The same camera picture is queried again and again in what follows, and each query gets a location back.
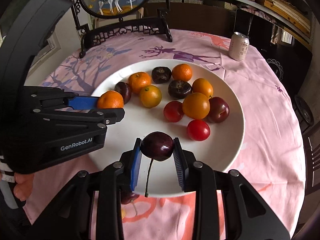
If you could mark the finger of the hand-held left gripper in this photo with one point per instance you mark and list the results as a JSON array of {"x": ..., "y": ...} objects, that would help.
[
  {"x": 100, "y": 117},
  {"x": 83, "y": 102}
]

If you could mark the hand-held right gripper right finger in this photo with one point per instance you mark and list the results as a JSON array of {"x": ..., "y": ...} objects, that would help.
[{"x": 180, "y": 165}]

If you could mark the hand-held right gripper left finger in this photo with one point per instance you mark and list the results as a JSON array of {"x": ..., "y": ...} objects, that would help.
[{"x": 136, "y": 165}]

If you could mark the tangerine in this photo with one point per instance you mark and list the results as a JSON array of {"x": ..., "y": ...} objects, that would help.
[
  {"x": 182, "y": 72},
  {"x": 110, "y": 100},
  {"x": 139, "y": 82}
]

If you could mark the dark cherry with stem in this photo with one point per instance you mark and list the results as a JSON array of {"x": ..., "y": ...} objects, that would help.
[
  {"x": 128, "y": 198},
  {"x": 157, "y": 146}
]

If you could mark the dark purple plum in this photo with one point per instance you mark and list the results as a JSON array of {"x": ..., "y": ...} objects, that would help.
[{"x": 123, "y": 92}]

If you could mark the bright red plum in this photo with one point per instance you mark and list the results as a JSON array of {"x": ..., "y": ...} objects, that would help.
[{"x": 198, "y": 130}]

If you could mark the white ceramic plate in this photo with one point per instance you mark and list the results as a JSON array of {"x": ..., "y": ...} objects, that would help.
[{"x": 225, "y": 150}]

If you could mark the dark red plum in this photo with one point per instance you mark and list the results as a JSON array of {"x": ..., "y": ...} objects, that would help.
[{"x": 173, "y": 111}]

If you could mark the yellowish smooth orange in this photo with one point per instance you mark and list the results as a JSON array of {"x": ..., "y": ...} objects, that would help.
[{"x": 150, "y": 96}]

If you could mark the red purple plum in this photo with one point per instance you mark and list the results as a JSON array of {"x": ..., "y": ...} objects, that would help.
[{"x": 219, "y": 110}]

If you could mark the dark brown water chestnut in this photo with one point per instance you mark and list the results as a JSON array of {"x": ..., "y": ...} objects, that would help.
[
  {"x": 179, "y": 88},
  {"x": 161, "y": 74}
]

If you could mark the person's left hand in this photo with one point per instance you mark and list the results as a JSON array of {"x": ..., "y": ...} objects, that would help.
[{"x": 23, "y": 186}]

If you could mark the small yellow fruit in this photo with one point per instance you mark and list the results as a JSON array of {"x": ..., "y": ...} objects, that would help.
[{"x": 123, "y": 212}]

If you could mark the pale drink can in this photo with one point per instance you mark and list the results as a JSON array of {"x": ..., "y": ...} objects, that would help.
[{"x": 239, "y": 47}]

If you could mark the dark wooden chair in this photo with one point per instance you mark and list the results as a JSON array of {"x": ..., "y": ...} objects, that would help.
[{"x": 312, "y": 162}]

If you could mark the round dark stool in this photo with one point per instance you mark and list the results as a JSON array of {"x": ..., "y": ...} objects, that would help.
[{"x": 303, "y": 110}]

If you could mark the black white-patterned cloth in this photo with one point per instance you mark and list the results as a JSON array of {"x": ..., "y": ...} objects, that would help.
[{"x": 274, "y": 67}]

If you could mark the stack of flat boxes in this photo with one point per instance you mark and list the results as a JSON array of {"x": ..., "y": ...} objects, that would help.
[{"x": 280, "y": 2}]

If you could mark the white wall shelf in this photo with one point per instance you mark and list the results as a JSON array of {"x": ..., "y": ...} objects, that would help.
[{"x": 275, "y": 17}]

